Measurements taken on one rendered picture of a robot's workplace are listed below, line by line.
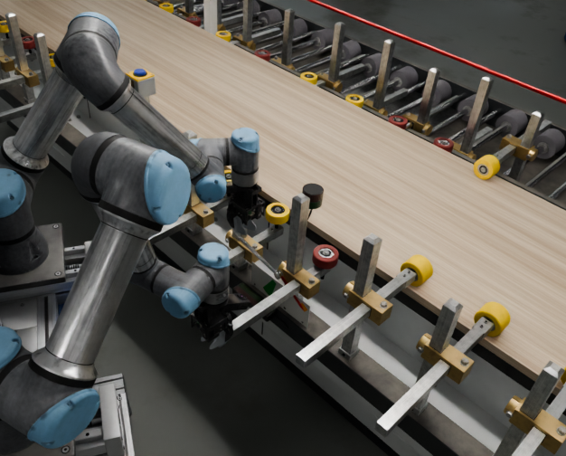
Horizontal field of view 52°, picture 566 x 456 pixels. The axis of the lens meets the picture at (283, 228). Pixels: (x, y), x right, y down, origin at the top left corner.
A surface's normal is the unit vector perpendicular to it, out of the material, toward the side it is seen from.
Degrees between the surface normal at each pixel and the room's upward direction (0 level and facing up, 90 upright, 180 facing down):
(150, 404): 0
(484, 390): 90
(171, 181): 85
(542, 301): 0
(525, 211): 0
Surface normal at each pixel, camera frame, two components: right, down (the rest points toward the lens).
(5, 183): 0.08, -0.68
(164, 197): 0.91, 0.24
